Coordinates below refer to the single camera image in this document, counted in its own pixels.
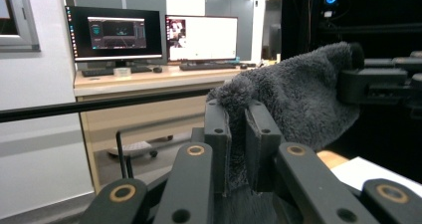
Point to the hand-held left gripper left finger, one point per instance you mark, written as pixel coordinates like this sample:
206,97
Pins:
219,141

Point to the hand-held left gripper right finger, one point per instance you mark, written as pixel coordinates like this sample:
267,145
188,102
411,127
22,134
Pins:
262,144

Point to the dark grey fluffy cloth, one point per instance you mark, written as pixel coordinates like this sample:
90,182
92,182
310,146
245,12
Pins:
292,94

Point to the black curtain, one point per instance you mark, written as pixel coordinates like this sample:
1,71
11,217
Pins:
381,25

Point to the black keyboard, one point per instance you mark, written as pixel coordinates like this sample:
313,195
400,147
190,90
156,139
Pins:
207,66
99,72

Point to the black computer mouse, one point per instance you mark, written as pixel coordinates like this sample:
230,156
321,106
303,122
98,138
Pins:
158,69
244,66

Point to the light wooden desk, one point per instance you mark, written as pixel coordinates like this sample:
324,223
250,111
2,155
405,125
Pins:
146,94

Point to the office chair base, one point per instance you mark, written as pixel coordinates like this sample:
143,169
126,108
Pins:
132,148

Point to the white foam mat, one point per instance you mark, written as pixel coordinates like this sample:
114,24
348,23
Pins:
368,174

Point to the monitor with white screen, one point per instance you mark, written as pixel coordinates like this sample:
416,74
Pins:
201,38

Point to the small clear box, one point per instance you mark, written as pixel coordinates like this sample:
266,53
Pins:
122,72

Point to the grey door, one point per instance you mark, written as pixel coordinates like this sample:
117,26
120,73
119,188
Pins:
229,8

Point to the monitor with dark screen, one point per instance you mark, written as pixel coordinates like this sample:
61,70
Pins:
114,33

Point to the black horizontal frame bar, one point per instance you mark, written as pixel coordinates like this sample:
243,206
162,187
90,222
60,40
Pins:
99,106

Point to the grey window frame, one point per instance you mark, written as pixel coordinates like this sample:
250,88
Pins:
26,21

